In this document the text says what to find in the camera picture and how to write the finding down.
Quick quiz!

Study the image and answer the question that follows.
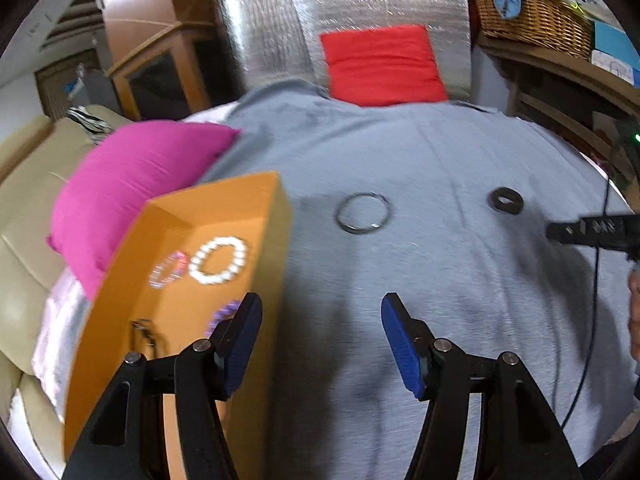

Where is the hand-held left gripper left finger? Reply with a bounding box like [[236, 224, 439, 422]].
[[61, 292, 264, 480]]

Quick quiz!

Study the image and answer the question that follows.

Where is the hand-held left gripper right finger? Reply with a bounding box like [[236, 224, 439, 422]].
[[381, 292, 583, 480]]

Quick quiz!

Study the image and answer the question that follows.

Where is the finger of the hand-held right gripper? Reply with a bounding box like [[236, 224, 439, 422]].
[[546, 214, 640, 261]]

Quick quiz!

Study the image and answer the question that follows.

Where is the purple bead bracelet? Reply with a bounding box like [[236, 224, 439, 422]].
[[205, 299, 244, 337]]

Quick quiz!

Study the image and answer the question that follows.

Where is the white bead bracelet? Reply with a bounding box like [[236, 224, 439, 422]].
[[188, 235, 250, 285]]

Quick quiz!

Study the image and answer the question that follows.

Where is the small metal clip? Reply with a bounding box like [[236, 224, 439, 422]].
[[130, 317, 159, 357]]

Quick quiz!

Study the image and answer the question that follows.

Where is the black ring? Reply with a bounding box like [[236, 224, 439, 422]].
[[487, 187, 525, 215]]

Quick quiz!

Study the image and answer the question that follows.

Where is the red bead bracelet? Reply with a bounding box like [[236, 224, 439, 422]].
[[148, 252, 189, 290]]

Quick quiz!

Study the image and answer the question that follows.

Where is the orange cardboard box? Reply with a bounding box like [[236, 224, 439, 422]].
[[62, 171, 293, 480]]

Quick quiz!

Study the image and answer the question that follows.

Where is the person's right hand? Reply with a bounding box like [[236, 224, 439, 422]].
[[627, 267, 640, 361]]

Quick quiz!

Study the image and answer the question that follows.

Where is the grey blanket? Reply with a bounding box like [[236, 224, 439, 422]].
[[190, 80, 640, 480]]

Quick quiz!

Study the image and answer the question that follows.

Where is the teal flat box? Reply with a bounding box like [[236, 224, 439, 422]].
[[592, 19, 637, 70]]

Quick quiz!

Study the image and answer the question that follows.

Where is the wooden shelf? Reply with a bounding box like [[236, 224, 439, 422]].
[[474, 34, 640, 187]]

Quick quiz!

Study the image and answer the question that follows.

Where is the grey metal bangle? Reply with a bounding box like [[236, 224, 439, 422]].
[[333, 191, 392, 235]]

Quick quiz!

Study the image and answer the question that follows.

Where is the wicker basket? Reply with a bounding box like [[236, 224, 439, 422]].
[[470, 0, 597, 62]]

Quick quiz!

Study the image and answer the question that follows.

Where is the light pink sheet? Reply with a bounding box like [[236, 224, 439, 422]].
[[31, 269, 97, 423]]

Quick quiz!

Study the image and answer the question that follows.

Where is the pink cushion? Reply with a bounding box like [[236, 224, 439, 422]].
[[46, 120, 242, 302]]

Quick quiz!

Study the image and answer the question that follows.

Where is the red cushion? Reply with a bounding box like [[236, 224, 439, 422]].
[[320, 24, 449, 107]]

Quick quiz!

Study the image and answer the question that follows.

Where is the beige sofa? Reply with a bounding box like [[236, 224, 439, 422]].
[[0, 104, 132, 463]]

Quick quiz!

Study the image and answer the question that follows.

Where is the black and white striped cloth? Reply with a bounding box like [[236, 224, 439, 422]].
[[66, 104, 117, 144]]

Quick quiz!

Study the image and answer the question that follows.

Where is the silver insulation mat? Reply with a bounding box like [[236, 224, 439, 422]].
[[215, 0, 474, 104]]

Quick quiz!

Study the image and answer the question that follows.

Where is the wooden cabinet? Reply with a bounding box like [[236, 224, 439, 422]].
[[97, 0, 242, 122]]

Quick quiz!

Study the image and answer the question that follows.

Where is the black cable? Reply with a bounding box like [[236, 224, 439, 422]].
[[559, 175, 614, 432]]

